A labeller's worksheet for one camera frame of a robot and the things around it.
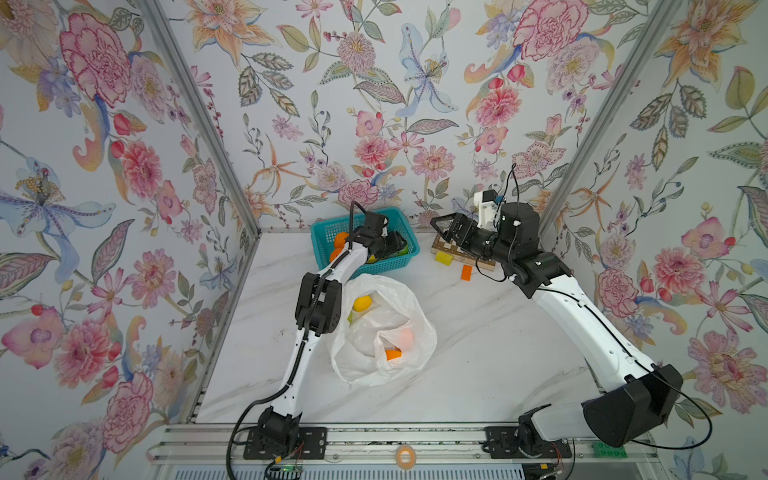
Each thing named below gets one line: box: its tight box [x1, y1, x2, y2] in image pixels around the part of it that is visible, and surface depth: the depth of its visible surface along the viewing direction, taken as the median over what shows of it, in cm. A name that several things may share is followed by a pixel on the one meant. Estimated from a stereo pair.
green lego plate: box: [591, 442, 628, 458], surface depth 73 cm
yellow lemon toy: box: [353, 295, 373, 312], surface depth 97 cm
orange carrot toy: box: [385, 347, 403, 361], surface depth 82 cm
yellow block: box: [435, 251, 453, 266], surface depth 112 cm
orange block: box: [461, 264, 473, 282], surface depth 109 cm
